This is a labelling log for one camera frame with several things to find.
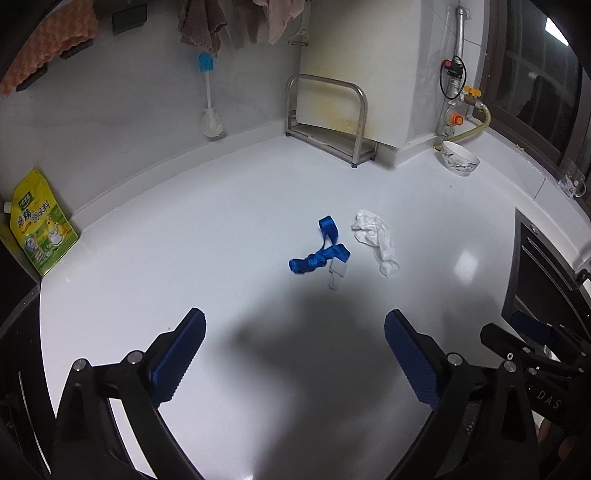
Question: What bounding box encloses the brown hanging towel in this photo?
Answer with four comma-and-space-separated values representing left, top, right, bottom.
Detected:
178, 0, 230, 54

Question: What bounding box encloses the black kitchen sink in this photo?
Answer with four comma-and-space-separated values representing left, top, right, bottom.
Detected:
501, 208, 591, 340

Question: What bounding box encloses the orange sponge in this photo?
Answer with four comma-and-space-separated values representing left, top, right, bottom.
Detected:
0, 0, 99, 96

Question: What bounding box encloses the metal gas pipe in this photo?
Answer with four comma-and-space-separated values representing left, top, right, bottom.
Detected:
438, 4, 468, 136

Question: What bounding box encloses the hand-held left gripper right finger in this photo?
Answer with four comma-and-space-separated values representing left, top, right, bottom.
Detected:
384, 309, 543, 480

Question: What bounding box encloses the blue lanyard strap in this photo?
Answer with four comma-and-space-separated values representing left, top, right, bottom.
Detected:
289, 216, 351, 292

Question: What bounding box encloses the steel cutting board rack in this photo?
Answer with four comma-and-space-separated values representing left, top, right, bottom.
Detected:
285, 74, 378, 169

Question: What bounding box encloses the pink hanging towel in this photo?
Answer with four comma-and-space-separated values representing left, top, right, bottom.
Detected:
252, 0, 306, 46

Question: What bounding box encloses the red valve with black ring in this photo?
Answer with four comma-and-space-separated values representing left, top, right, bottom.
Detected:
440, 55, 467, 100

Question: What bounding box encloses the white patterned bowl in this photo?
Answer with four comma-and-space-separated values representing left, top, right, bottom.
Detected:
441, 141, 481, 178

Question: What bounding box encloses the yellow green seasoning pouch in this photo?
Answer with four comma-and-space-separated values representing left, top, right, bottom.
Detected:
2, 168, 81, 277

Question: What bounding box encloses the white cutting board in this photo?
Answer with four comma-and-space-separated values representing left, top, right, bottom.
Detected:
295, 0, 424, 149

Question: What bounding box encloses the crumpled white tissue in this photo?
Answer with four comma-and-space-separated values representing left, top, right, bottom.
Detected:
352, 210, 399, 279

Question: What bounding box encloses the metal vegetable peeler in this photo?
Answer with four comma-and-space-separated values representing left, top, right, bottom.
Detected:
290, 8, 311, 47

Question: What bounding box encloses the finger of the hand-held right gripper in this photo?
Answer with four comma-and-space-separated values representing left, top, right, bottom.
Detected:
510, 311, 591, 367
479, 323, 583, 385

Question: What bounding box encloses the white bottle brush blue handle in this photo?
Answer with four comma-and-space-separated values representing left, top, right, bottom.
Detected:
198, 52, 226, 140

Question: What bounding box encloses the clear glass mug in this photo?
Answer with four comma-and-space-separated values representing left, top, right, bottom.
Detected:
558, 161, 587, 199

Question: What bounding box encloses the dark framed window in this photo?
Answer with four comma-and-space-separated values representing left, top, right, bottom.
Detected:
480, 0, 591, 163

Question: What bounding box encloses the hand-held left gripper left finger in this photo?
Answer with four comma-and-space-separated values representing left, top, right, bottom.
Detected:
51, 306, 208, 480

